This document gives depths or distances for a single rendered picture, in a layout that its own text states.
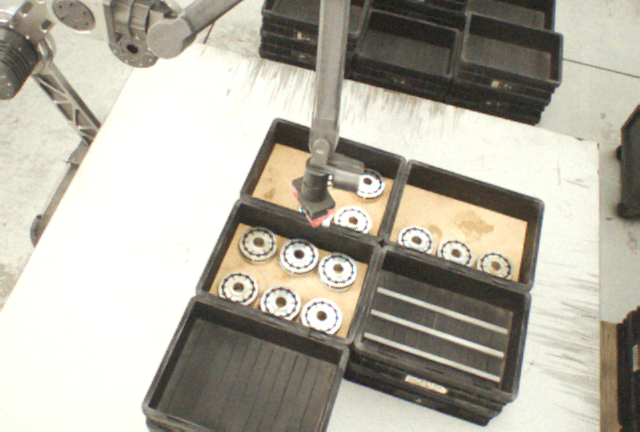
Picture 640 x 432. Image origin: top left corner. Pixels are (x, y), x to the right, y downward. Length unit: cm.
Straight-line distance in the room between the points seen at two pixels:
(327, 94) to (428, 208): 70
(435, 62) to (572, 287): 127
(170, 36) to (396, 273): 88
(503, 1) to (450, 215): 165
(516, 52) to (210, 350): 191
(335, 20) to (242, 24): 227
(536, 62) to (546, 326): 133
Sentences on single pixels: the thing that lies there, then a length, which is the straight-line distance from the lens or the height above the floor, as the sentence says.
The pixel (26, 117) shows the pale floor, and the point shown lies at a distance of 336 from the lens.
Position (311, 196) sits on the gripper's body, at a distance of 160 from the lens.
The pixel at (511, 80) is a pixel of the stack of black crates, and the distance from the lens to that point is 292.
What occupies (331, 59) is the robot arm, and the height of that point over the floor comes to 148.
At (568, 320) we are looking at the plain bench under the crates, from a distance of 219.
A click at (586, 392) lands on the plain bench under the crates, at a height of 70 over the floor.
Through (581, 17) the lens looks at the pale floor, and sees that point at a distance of 427.
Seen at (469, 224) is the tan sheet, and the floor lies 83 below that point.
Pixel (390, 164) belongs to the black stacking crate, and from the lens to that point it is 205.
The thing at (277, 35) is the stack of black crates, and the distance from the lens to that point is 294.
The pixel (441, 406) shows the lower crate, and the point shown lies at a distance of 193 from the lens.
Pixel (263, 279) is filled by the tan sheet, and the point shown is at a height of 83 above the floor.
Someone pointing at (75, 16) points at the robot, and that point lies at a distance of 159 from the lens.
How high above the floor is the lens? 250
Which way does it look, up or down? 55 degrees down
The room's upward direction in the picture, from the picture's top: 11 degrees clockwise
